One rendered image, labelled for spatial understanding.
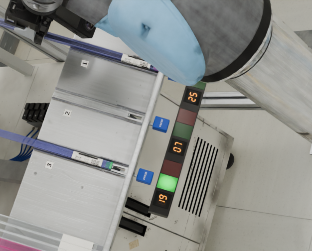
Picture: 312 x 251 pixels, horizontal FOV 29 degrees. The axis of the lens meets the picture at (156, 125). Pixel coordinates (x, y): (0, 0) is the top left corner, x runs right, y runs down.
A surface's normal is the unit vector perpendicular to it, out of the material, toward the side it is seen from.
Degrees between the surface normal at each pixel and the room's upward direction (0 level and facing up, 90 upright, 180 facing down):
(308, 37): 0
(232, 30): 84
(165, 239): 90
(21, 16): 59
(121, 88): 45
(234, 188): 0
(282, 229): 0
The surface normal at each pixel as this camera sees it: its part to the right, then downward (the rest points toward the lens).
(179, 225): 0.71, 0.02
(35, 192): 0.04, -0.25
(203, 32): 0.57, 0.33
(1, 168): -0.65, -0.38
